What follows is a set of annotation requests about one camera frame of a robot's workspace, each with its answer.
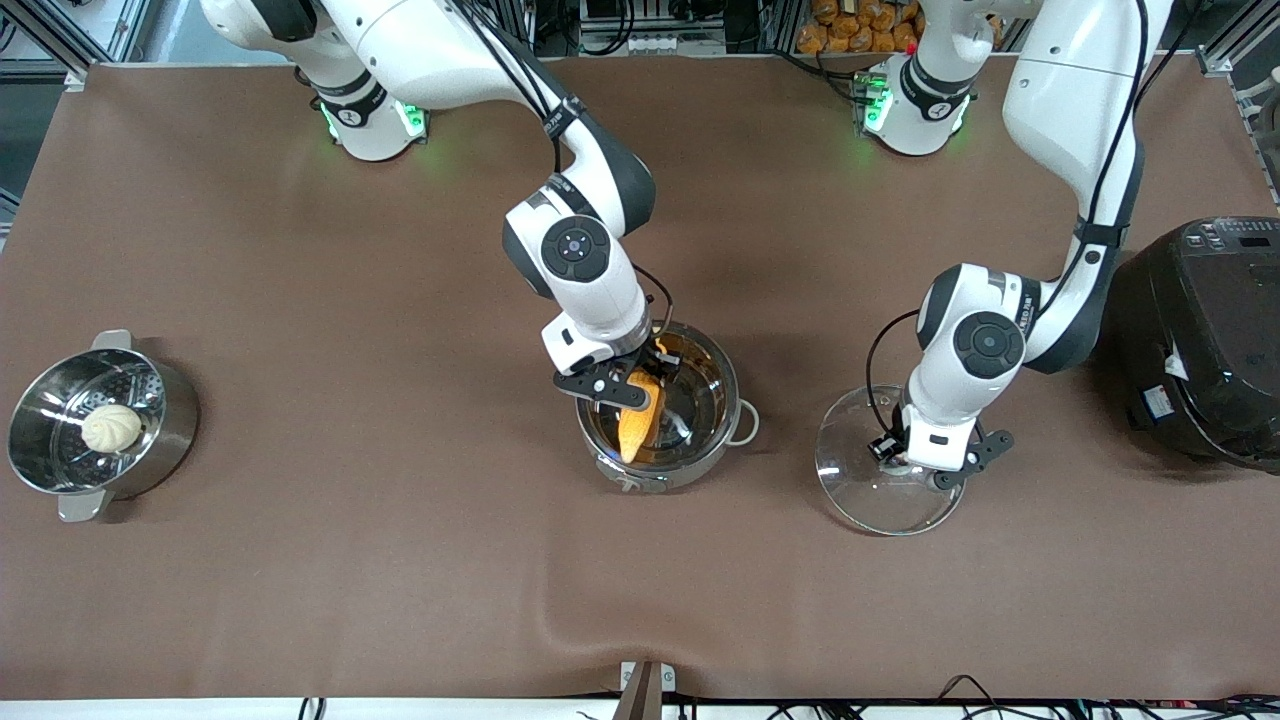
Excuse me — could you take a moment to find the glass pot lid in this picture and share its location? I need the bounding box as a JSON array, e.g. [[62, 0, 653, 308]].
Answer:
[[815, 385, 967, 537]]

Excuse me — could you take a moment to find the yellow toy corn cob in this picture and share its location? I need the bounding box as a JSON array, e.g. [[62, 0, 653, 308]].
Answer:
[[618, 368, 667, 464]]

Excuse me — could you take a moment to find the steel cooking pot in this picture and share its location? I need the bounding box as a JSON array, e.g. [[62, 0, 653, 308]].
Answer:
[[575, 320, 761, 495]]

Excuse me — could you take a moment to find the steel steamer pot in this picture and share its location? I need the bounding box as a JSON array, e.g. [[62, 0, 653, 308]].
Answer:
[[7, 330, 201, 523]]

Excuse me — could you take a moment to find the black rice cooker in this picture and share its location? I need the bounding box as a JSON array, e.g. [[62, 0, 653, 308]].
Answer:
[[1103, 216, 1280, 473]]

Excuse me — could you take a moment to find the brown table mat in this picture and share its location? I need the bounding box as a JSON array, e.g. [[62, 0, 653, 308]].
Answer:
[[0, 55, 1280, 701]]

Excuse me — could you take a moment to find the basket of bread rolls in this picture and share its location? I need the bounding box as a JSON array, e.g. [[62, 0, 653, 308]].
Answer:
[[795, 0, 926, 54]]

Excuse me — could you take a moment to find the white steamed bun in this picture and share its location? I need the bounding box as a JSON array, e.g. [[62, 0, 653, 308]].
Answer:
[[80, 404, 144, 454]]

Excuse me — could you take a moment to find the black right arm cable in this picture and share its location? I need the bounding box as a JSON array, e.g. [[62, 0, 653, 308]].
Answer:
[[632, 263, 675, 339]]

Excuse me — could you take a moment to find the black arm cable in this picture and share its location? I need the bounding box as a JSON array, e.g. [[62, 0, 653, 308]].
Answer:
[[864, 308, 923, 441], [632, 263, 675, 339]]

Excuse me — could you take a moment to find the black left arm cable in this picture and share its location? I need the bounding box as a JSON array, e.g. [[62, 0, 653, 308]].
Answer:
[[864, 308, 923, 441]]

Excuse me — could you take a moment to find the aluminium frame profile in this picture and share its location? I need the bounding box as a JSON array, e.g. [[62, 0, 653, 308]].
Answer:
[[0, 0, 153, 93], [1193, 0, 1280, 79]]

